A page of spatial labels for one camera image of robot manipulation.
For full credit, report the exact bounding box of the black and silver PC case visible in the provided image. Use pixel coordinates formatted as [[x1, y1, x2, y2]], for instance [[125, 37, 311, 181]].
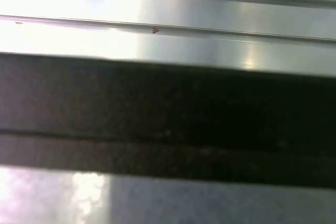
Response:
[[0, 52, 336, 224]]

